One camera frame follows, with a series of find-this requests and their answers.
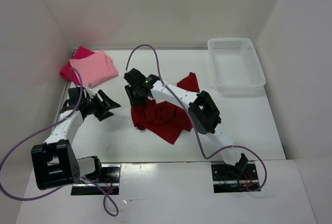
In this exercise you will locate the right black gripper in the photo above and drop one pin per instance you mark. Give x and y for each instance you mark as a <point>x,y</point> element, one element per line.
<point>133,100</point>

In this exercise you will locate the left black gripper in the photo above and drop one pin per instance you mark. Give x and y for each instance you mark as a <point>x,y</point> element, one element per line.
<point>102,113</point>

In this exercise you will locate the light pink t shirt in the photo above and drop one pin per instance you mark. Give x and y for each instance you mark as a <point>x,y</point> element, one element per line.
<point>95,69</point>

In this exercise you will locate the dark red t shirt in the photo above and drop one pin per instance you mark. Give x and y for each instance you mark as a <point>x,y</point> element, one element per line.
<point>162,114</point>

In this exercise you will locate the magenta t shirt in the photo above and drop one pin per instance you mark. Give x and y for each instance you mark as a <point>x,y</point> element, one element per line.
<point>65,73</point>

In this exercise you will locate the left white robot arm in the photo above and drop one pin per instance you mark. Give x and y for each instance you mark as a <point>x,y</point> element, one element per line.
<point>54,161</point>

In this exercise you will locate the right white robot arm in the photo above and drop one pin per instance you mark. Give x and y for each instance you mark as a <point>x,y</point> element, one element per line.
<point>200,109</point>

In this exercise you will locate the white plastic basket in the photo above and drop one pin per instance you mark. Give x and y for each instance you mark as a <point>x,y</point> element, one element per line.
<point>235,63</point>

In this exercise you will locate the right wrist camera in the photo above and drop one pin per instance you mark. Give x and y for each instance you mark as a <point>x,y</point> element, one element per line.
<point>134,77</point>

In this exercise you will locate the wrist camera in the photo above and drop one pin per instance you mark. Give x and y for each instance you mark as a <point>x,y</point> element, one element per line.
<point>77,95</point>
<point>134,77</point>

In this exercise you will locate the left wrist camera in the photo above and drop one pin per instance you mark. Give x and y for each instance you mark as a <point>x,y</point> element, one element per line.
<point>77,95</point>

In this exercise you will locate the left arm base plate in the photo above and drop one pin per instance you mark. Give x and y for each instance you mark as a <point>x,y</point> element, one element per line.
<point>108,180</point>

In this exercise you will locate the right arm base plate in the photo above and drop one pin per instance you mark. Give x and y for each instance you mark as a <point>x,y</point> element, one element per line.
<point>226,180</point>

